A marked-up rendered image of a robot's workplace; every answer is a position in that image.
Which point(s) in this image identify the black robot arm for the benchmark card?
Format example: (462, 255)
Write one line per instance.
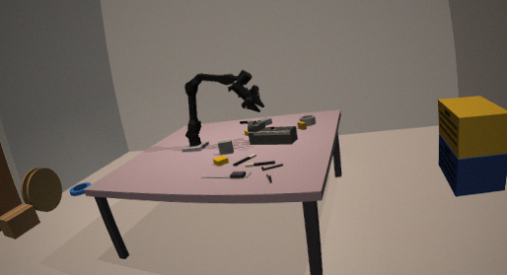
(191, 89)

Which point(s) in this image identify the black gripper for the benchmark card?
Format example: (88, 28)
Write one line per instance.
(249, 102)

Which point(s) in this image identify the dark grey hollow cylinder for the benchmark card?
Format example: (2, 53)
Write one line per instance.
(309, 119)

